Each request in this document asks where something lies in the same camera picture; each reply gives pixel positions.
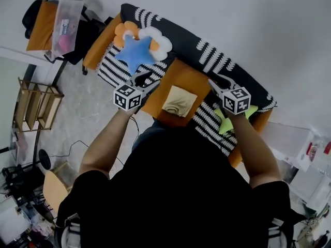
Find white table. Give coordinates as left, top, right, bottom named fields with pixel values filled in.
left=0, top=45, right=69, bottom=67

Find white box with red items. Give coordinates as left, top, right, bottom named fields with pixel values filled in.
left=296, top=128, right=331, bottom=173

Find wooden shelf rack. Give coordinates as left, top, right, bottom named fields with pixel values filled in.
left=12, top=76, right=65, bottom=133

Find orange sofa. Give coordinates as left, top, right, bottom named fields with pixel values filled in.
left=82, top=3, right=278, bottom=169

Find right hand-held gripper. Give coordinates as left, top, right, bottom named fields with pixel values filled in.
left=207, top=74, right=252, bottom=115

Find person's black shirt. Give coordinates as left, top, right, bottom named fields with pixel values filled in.
left=55, top=117, right=306, bottom=248

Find white cardboard box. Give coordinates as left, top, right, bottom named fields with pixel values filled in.
left=266, top=121, right=311, bottom=160

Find black round stand base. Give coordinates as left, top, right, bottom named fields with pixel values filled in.
left=38, top=148, right=52, bottom=171

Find person's right forearm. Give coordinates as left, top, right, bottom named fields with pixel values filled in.
left=227, top=112, right=283, bottom=189

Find black chair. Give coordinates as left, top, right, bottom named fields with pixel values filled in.
left=22, top=0, right=107, bottom=76

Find black white striped throw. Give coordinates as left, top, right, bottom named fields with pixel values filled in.
left=97, top=44, right=168, bottom=89
left=192, top=99, right=238, bottom=157

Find orange flower pillow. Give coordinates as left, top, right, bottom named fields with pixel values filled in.
left=113, top=21, right=160, bottom=53

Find white flower pillow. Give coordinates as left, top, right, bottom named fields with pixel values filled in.
left=138, top=26, right=173, bottom=61

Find person's left forearm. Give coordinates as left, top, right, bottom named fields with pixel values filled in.
left=78, top=107, right=140, bottom=180

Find orange cushion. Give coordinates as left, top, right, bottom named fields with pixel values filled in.
left=25, top=0, right=59, bottom=53

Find blue star pillow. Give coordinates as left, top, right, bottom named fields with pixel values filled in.
left=113, top=34, right=156, bottom=76

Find wooden chair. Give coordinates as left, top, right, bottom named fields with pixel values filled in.
left=42, top=160, right=74, bottom=218

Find clear plastic storage box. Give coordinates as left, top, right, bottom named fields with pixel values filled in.
left=48, top=0, right=85, bottom=61

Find green star pillow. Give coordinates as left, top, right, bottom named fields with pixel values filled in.
left=213, top=104, right=259, bottom=135

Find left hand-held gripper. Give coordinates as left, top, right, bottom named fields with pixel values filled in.
left=113, top=71, right=161, bottom=112

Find black floor cable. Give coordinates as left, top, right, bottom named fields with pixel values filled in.
left=50, top=139, right=91, bottom=159

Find beige shorts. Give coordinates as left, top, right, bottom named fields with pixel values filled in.
left=161, top=85, right=198, bottom=118

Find person's blue trousers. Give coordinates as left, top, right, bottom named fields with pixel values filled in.
left=131, top=119, right=167, bottom=152

